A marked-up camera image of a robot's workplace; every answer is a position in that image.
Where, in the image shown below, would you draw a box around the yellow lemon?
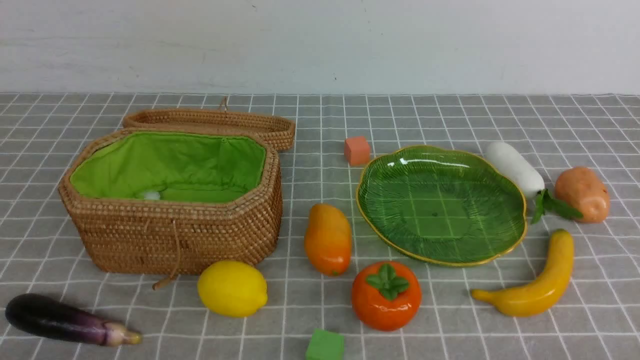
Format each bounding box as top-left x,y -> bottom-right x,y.
196,260 -> 268,318

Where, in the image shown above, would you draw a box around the grey checked tablecloth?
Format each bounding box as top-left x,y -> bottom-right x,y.
0,93 -> 639,360

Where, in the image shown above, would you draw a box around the woven rattan basket green lining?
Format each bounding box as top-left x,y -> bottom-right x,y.
58,127 -> 284,277

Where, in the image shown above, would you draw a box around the white radish green leaves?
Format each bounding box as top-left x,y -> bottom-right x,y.
484,141 -> 583,224

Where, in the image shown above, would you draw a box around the brown potato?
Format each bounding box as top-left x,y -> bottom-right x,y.
554,166 -> 611,224

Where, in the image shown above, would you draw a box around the woven rattan basket lid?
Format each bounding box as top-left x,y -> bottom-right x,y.
122,96 -> 296,152

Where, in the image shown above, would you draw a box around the yellow banana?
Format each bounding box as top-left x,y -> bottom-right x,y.
470,228 -> 575,317

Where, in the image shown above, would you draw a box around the orange foam cube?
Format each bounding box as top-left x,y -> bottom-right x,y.
343,136 -> 371,167

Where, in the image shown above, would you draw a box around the orange mango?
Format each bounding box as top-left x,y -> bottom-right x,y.
304,203 -> 353,277

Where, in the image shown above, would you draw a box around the purple eggplant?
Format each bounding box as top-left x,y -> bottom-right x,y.
5,292 -> 143,347

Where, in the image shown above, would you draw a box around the green leaf-shaped glass plate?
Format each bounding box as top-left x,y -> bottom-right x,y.
355,145 -> 528,267

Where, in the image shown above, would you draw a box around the green foam cube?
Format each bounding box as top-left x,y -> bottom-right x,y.
305,328 -> 345,360

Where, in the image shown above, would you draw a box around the orange persimmon green leaf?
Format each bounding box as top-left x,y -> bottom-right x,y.
350,260 -> 423,332

